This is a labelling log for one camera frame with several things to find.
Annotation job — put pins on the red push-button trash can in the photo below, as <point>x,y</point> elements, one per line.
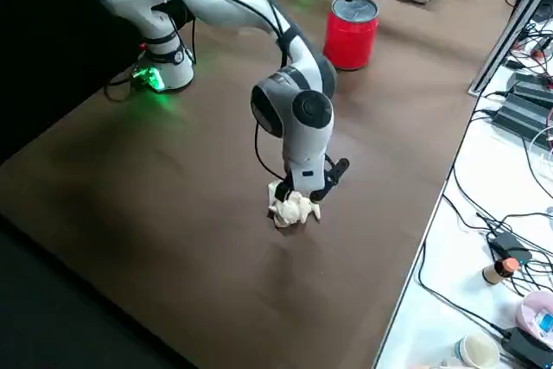
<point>345,40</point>

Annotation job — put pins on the black power brick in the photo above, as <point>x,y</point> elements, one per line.
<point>525,345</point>

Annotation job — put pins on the small black power adapter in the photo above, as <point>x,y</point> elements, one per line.
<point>510,246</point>

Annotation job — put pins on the pink bowl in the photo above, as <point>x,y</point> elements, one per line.
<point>529,313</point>

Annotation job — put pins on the large black power adapter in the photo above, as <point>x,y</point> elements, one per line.
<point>533,86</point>
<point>518,116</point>

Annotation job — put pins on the aluminium frame post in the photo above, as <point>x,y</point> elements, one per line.
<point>501,45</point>

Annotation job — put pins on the brown bottle orange cap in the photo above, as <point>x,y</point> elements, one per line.
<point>497,271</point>

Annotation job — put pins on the blue white packet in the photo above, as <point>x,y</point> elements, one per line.
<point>544,323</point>

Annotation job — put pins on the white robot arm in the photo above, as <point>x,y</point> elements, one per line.
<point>302,127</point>

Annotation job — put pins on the white paper cup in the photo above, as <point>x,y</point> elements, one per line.
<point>477,349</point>

